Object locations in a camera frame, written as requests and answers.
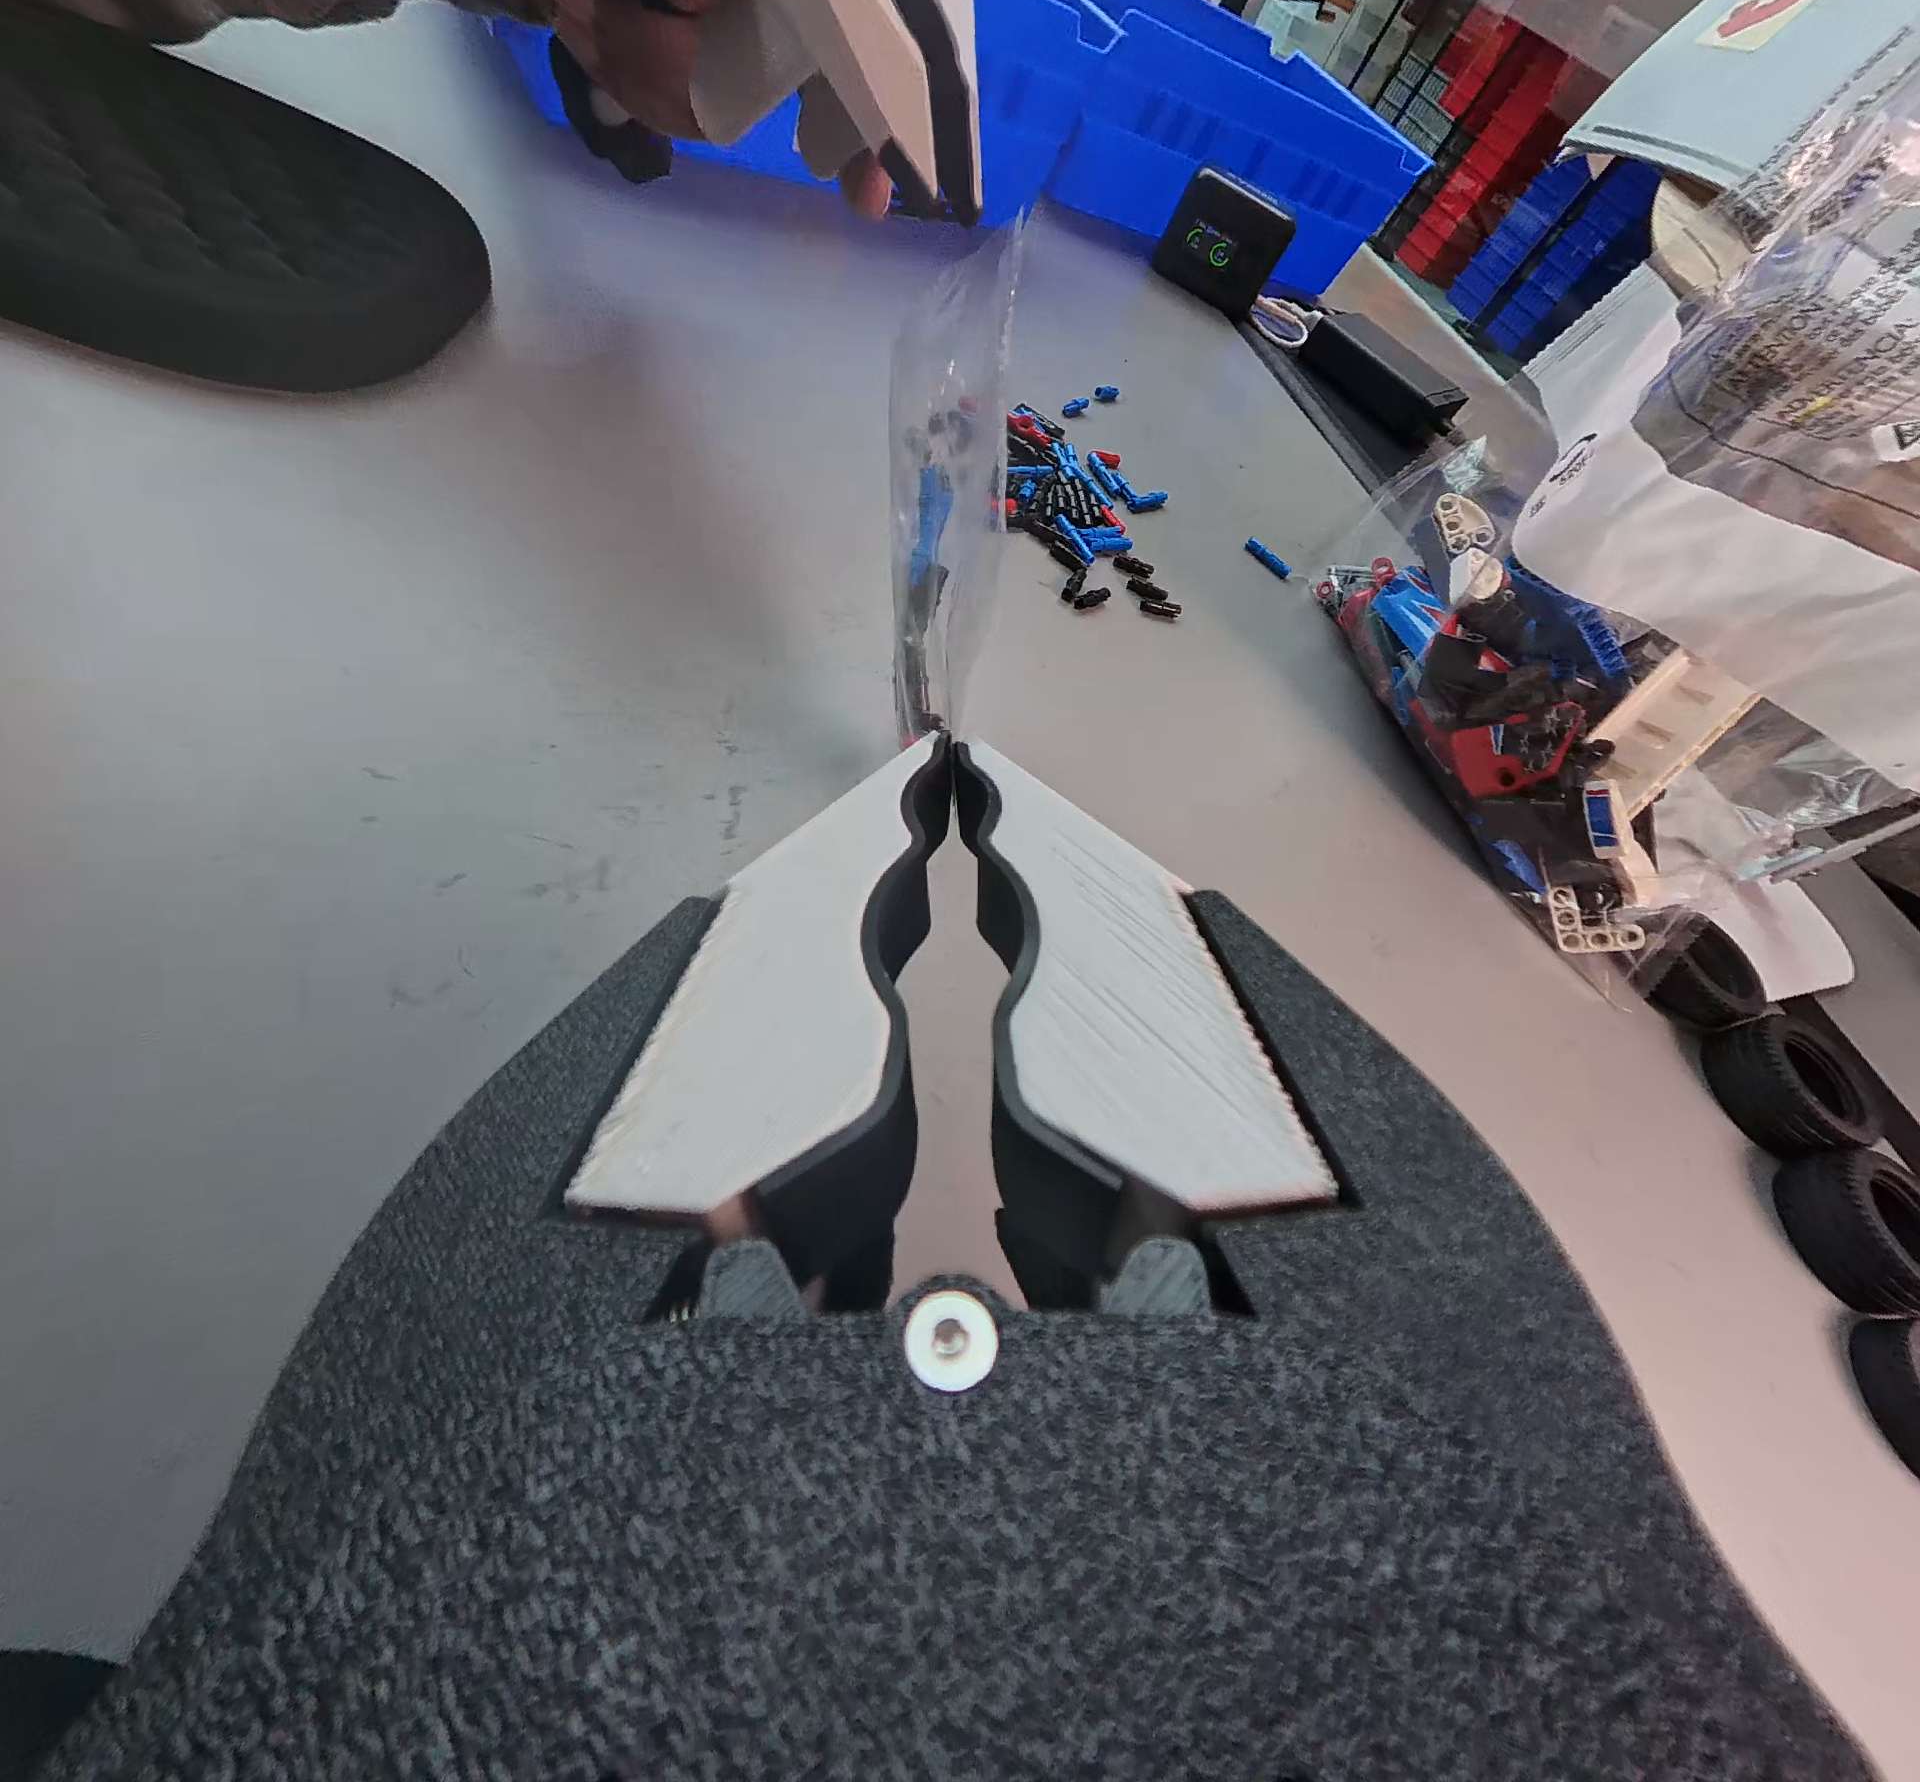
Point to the black device with green display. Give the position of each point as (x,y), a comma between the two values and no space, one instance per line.
(1222,240)

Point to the stack of blue storage bins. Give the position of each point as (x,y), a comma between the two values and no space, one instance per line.
(1568,253)

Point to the single blue toy pin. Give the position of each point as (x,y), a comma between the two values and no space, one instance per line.
(1265,554)

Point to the clear bag of toy bricks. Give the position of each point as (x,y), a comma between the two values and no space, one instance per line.
(1477,702)

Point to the pile of small toy pins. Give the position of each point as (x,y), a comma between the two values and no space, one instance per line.
(1080,498)

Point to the stack of red storage bins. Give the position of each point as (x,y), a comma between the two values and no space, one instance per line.
(1501,118)

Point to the black chair cushion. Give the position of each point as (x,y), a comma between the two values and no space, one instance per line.
(211,221)

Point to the large clear printed plastic bag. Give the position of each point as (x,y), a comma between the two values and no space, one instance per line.
(1786,461)

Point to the black power adapter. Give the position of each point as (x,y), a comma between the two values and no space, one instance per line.
(1381,370)

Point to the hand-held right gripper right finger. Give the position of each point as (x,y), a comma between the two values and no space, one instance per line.
(1139,1046)

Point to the small clear plastic bag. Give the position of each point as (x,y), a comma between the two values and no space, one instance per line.
(944,461)

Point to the grey desk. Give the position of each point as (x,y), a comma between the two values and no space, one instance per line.
(375,792)

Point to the black toy tire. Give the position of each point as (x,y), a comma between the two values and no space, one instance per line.
(1793,1084)
(1854,1231)
(1890,1391)
(1710,974)

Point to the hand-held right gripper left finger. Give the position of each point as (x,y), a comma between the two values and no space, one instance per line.
(752,1033)

